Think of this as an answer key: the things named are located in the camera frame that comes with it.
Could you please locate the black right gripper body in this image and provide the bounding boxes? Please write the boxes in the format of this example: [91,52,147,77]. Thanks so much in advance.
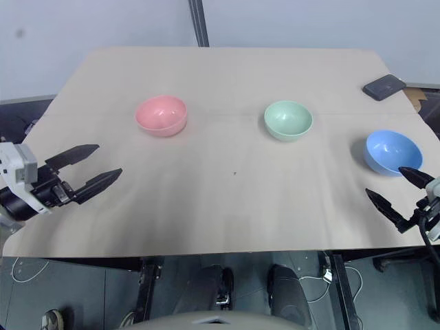
[408,196,440,232]

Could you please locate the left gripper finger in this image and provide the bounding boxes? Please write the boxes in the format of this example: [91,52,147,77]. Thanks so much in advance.
[73,168,124,206]
[45,144,101,175]

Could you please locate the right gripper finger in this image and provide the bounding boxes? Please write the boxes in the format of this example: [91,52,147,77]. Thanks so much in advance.
[398,166,436,189]
[364,187,419,235]

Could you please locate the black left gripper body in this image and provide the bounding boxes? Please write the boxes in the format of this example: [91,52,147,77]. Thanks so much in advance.
[30,164,78,209]

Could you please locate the blue bowl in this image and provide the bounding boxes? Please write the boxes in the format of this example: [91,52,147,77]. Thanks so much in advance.
[364,129,424,177]

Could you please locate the black caster wheel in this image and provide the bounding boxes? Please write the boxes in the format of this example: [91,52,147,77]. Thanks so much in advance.
[373,254,393,274]

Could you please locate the brown cardboard piece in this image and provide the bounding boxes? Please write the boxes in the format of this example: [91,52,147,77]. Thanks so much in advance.
[402,87,429,112]

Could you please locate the pink bowl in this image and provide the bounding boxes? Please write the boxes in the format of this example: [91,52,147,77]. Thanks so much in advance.
[135,95,188,138]

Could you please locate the black table leg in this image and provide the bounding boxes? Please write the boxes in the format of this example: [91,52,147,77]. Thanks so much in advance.
[134,256,165,324]
[322,251,358,330]

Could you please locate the black flat rectangular device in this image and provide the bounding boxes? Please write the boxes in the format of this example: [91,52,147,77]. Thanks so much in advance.
[362,74,407,102]

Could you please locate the dark rounded shape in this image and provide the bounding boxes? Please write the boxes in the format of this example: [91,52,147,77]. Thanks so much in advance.
[187,263,235,313]
[266,263,310,322]

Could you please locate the green bowl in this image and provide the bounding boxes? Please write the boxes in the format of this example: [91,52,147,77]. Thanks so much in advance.
[263,100,314,142]

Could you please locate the grey robot torso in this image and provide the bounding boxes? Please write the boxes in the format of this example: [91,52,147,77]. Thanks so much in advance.
[124,311,303,330]

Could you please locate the dark vertical pole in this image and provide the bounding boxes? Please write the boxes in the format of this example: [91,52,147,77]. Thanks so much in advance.
[187,0,210,48]

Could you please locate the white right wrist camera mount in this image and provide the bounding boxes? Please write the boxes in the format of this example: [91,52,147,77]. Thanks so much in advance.
[423,176,440,242]

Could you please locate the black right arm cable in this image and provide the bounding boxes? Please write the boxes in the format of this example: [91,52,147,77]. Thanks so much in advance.
[416,218,440,268]

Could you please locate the white floor cable with plug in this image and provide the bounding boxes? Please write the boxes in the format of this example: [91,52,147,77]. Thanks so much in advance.
[298,266,364,304]

